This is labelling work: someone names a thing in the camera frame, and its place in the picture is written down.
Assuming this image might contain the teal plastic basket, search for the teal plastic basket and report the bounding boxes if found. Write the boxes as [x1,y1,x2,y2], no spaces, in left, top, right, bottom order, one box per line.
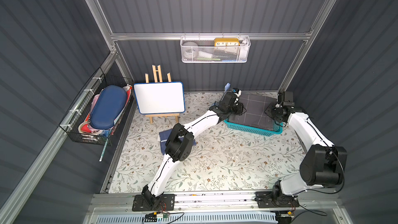
[223,93,284,137]

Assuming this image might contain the dark grey checked pillowcase front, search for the dark grey checked pillowcase front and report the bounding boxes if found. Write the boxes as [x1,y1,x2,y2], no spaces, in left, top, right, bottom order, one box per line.
[228,94,277,131]

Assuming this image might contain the navy blue pillowcase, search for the navy blue pillowcase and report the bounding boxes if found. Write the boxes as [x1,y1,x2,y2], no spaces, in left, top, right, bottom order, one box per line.
[159,129,189,156]

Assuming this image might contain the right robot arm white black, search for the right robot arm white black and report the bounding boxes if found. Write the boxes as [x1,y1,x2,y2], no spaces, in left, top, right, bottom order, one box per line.
[265,91,347,201]

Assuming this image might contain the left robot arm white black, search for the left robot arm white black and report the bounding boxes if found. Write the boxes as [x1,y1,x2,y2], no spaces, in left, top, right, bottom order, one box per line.
[142,88,244,208]

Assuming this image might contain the blue pen holder cup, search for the blue pen holder cup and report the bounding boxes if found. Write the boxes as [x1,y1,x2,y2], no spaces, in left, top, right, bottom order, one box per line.
[213,83,231,106]

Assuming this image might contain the floral table cloth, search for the floral table cloth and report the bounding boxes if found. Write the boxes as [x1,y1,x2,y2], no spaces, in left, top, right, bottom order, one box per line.
[107,91,315,194]

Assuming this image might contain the yellow clock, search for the yellow clock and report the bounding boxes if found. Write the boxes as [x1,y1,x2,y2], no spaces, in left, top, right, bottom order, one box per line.
[214,37,240,47]

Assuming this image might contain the tape roll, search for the tape roll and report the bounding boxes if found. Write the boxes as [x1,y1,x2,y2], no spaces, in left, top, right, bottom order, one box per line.
[181,41,199,60]

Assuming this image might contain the wooden easel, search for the wooden easel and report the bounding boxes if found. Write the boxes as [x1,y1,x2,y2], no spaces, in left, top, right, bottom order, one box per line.
[145,65,180,124]

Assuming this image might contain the blue oval case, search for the blue oval case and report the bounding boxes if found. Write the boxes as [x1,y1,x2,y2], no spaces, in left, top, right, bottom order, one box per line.
[90,85,128,130]

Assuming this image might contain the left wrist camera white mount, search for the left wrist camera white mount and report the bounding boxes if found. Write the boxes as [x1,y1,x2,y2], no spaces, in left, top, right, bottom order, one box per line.
[232,88,241,104]

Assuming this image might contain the white wire wall basket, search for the white wire wall basket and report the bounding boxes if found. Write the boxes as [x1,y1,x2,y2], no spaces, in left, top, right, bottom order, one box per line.
[180,35,251,63]

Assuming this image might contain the small whiteboard blue frame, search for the small whiteboard blue frame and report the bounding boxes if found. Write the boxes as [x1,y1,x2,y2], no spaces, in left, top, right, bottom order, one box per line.
[134,82,186,115]

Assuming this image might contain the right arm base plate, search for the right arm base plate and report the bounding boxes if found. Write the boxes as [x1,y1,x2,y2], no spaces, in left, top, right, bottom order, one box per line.
[255,191,299,209]

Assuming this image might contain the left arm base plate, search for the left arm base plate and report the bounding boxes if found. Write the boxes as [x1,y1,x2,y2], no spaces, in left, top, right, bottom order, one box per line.
[132,194,176,212]

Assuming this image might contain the black wire side basket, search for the black wire side basket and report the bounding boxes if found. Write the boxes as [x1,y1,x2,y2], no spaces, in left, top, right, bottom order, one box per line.
[60,69,134,146]

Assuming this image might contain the aluminium mounting rail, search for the aluminium mounting rail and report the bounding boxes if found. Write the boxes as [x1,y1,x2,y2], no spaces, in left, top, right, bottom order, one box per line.
[86,190,330,216]

